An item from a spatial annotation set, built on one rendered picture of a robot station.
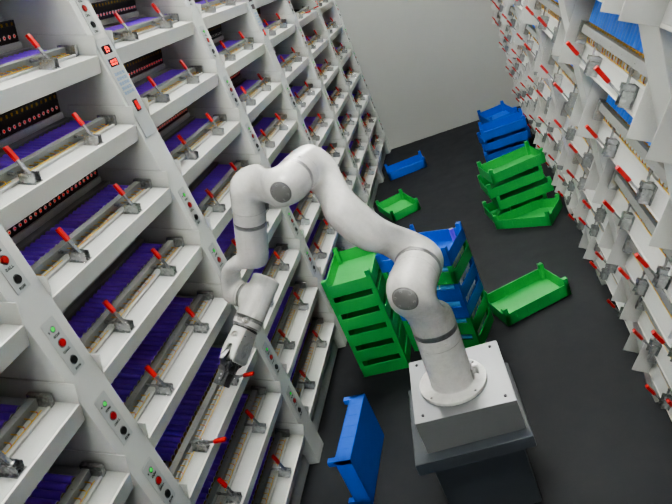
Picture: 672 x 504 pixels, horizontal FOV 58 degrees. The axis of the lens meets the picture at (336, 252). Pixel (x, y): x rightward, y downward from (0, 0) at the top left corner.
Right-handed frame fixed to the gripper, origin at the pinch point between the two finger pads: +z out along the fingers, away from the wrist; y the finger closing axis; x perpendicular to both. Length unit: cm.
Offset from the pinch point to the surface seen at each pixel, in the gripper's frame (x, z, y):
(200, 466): -8.4, 22.1, -10.0
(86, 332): 16.8, 1.3, -41.3
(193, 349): 7.9, -4.3, -8.7
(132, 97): 43, -62, -35
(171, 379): 5.2, 4.8, -17.5
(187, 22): 67, -111, -4
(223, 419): -4.1, 10.3, 1.5
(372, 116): 100, -241, 272
